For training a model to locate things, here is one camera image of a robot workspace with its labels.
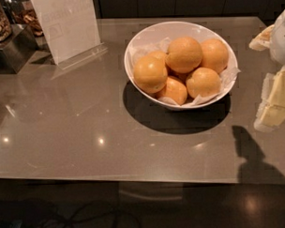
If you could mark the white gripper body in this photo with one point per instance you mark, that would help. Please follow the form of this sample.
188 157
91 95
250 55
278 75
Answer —
281 39

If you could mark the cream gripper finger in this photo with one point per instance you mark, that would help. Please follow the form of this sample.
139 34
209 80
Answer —
271 112
263 40

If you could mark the white paper bowl liner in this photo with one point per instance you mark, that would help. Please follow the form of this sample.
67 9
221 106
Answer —
139 47

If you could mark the white ceramic bowl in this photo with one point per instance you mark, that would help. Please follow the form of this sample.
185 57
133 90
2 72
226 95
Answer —
176 29

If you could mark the small hidden rear orange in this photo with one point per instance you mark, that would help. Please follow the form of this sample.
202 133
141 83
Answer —
160 55

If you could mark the clear acrylic sign holder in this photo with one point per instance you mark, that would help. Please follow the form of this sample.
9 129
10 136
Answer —
71 30

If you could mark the metal cube stand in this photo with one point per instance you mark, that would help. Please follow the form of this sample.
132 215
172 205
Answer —
17 49

